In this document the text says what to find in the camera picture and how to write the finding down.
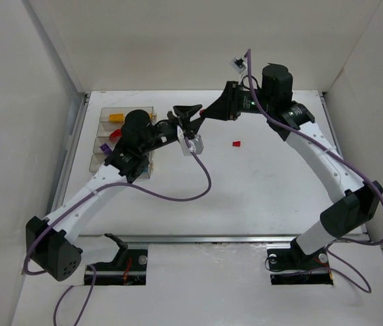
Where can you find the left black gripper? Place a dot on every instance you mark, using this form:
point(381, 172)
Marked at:
point(176, 123)

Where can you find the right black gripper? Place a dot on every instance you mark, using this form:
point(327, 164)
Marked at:
point(229, 100)

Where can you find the yellow striped lego brick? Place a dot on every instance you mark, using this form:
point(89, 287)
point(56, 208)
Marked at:
point(117, 117)

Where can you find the red rounded lego brick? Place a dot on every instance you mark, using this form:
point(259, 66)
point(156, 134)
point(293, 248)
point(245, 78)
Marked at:
point(115, 135)

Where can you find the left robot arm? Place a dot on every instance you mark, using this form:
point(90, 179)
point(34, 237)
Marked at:
point(53, 242)

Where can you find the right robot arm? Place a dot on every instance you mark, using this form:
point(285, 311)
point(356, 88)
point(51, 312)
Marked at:
point(354, 201)

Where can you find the clear acrylic bin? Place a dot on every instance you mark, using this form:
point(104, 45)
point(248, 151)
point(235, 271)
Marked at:
point(105, 129)
point(101, 140)
point(98, 159)
point(107, 111)

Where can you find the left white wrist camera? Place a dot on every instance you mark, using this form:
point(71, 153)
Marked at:
point(189, 146)

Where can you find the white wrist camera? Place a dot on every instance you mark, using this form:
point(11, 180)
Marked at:
point(189, 146)
point(239, 64)

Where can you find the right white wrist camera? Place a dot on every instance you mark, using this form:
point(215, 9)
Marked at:
point(239, 64)

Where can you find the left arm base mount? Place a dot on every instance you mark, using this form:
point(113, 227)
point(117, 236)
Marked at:
point(129, 271)

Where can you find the aluminium frame rail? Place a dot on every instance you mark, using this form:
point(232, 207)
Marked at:
point(190, 239)

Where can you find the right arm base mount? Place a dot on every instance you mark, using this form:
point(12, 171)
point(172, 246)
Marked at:
point(288, 268)

